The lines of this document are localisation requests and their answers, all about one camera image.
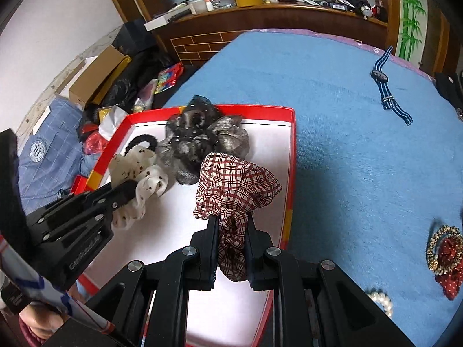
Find red polka dot scrunchie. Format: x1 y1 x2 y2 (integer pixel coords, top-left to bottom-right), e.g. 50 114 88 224
432 237 463 301

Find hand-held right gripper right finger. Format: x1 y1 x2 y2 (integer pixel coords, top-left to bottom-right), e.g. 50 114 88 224
245 213 416 347

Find black hair tie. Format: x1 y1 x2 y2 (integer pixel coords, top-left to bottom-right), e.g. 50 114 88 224
125 134 159 157

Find red white plaid scrunchie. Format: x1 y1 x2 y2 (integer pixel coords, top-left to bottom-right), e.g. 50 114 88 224
193 152 283 283

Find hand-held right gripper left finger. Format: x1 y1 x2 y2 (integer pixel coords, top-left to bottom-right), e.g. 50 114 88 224
83 216 220 347

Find wooden brick pattern counter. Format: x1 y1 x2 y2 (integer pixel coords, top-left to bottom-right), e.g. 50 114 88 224
98 0 398 76

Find grey sheer scrunchie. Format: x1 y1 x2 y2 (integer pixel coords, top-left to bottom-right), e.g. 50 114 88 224
157 95 250 186

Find white flat box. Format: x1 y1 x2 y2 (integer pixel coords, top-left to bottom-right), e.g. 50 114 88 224
144 16 171 32

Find brown patterned scrunchie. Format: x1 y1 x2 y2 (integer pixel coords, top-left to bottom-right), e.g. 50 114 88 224
426 225 463 272

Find black bag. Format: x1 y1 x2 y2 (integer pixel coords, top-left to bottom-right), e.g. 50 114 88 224
433 72 463 121

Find red shallow cardboard box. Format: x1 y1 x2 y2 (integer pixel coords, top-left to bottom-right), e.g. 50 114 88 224
70 106 297 347

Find blue striped wristwatch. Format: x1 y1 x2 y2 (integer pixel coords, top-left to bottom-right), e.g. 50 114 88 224
370 46 414 126

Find bamboo wall decal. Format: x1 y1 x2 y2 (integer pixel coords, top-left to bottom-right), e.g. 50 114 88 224
397 0 430 63

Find colourful snack packet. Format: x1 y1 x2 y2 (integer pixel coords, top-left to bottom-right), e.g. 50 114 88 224
155 63 184 93

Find small red box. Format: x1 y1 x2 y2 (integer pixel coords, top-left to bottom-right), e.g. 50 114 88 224
70 175 90 195

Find brown cardboard box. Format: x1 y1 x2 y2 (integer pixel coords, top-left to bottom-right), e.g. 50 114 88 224
68 46 131 110

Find person's left hand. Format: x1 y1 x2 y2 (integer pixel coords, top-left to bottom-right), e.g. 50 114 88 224
18 302 71 346

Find black square box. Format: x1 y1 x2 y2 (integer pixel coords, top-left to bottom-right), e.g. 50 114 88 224
111 20 160 56

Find white dotted scrunchie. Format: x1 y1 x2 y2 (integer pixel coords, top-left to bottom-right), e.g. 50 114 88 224
109 145 169 230

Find white crumpled paper bag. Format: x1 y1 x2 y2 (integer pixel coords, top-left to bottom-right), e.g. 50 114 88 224
98 106 130 141

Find black plastic bags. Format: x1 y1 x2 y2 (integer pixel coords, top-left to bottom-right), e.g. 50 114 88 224
85 52 176 123

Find blue terry blanket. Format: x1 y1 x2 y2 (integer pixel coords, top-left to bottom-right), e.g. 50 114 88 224
163 30 463 347

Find red plastic bag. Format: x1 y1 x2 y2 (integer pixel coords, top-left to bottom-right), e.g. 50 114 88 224
80 125 110 155

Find white pearl bracelet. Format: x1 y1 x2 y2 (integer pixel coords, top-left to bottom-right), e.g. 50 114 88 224
365 288 393 319

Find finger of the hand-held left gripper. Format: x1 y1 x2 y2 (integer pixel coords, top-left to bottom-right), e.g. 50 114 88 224
38 204 117 248
27 181 137 230

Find white plastic container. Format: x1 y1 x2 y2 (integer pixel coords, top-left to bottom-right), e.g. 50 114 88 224
188 0 211 14

